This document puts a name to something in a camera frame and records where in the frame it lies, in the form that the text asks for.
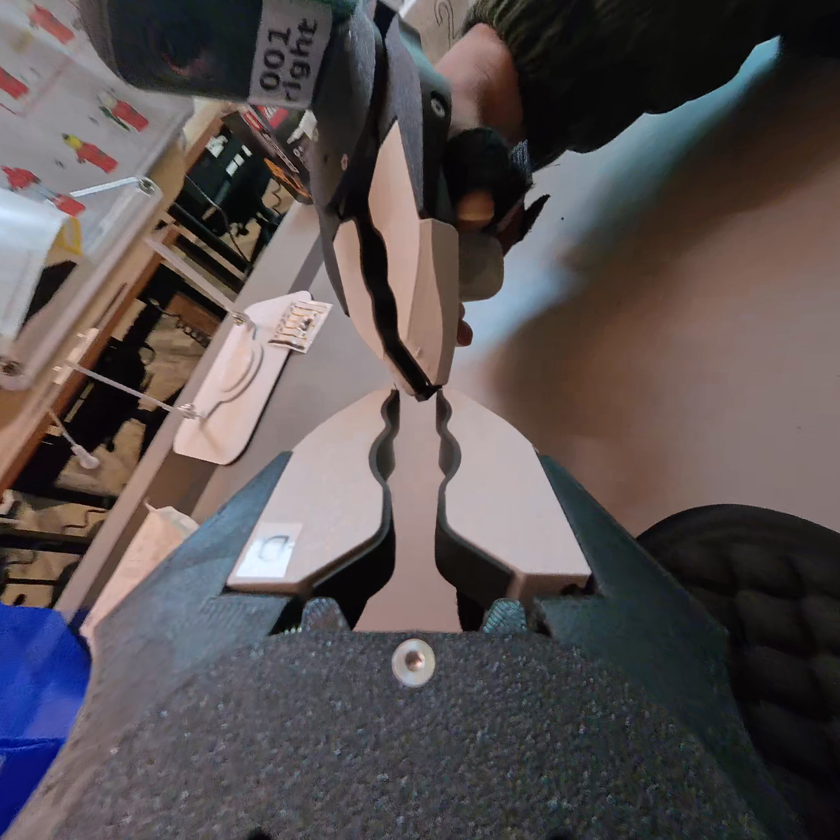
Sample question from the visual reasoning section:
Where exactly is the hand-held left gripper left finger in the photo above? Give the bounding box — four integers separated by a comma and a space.
225, 388, 401, 626

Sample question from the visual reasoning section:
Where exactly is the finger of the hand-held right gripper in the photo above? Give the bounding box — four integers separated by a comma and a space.
332, 218, 409, 383
369, 122, 460, 389

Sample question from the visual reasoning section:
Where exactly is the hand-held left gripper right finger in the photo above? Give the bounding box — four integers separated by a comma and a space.
433, 386, 593, 626

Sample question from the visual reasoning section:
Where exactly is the sticker sheet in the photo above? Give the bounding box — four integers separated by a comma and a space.
267, 298, 334, 356

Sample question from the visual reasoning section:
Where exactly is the blue plastic bin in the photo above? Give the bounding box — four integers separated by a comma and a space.
0, 602, 94, 840

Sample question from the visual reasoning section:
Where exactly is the person's right forearm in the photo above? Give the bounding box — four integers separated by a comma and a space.
462, 0, 840, 170

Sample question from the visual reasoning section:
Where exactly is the person's right hand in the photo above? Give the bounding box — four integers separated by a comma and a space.
435, 26, 534, 349

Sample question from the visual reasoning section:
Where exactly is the toy instruction booklet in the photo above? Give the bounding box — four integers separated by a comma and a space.
0, 0, 198, 342

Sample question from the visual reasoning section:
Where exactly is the black toy set box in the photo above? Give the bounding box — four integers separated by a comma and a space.
218, 104, 324, 206

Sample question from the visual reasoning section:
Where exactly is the large flat white paper bag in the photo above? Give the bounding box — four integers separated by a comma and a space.
79, 500, 199, 632

